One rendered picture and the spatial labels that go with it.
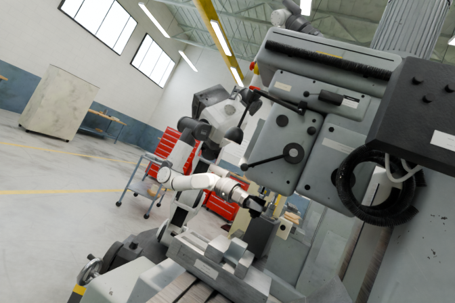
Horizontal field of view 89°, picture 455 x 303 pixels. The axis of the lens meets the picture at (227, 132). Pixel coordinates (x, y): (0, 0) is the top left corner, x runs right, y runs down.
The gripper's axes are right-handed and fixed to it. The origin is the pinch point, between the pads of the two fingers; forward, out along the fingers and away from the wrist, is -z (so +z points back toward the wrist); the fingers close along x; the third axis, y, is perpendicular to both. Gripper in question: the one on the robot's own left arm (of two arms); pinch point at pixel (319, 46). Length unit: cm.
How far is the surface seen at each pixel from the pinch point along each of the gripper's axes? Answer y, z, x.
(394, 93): -14, -38, 37
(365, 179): -26, -50, 11
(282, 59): -19.3, -1.9, 15.0
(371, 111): -9.4, -34.8, 10.7
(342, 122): -18.4, -32.5, 11.1
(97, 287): -119, -30, 20
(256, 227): -73, -43, -33
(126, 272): -119, -29, 6
